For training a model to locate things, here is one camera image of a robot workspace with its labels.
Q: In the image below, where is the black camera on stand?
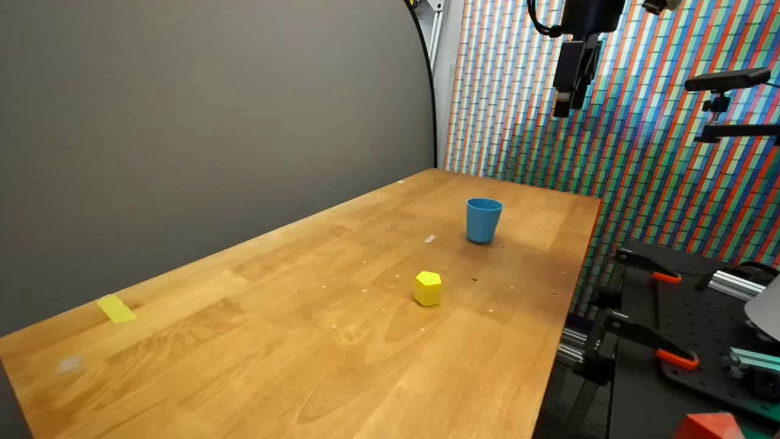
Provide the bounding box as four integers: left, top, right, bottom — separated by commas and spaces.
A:
684, 66, 780, 145

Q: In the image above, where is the yellow block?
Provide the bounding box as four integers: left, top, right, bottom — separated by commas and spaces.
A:
412, 268, 447, 309

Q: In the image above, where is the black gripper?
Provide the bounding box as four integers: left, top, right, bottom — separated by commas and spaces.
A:
551, 0, 629, 122

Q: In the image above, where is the teal metal part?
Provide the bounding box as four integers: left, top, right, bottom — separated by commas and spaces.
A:
725, 343, 780, 384

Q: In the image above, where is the black cable along wall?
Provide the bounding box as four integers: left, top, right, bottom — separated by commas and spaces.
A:
403, 0, 441, 171

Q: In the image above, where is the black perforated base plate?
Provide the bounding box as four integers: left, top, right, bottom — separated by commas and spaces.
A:
618, 241, 780, 427

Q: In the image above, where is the blue plastic cup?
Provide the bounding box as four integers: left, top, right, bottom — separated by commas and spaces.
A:
464, 194, 504, 246

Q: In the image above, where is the orange-red block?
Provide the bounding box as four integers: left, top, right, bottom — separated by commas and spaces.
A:
673, 409, 747, 439

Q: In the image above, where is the colourful checkered backdrop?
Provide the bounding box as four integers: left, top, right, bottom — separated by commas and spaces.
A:
443, 0, 780, 271

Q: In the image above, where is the orange-handled black clamp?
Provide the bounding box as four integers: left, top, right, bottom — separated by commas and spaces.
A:
586, 306, 703, 384
612, 246, 686, 287

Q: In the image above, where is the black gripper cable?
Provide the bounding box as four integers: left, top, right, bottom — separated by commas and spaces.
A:
525, 0, 569, 38

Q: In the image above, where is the yellow tape strip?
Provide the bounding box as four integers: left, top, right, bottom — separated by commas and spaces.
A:
92, 291, 140, 327

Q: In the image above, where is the silver aluminium profile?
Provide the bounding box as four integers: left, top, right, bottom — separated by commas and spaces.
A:
704, 268, 770, 302

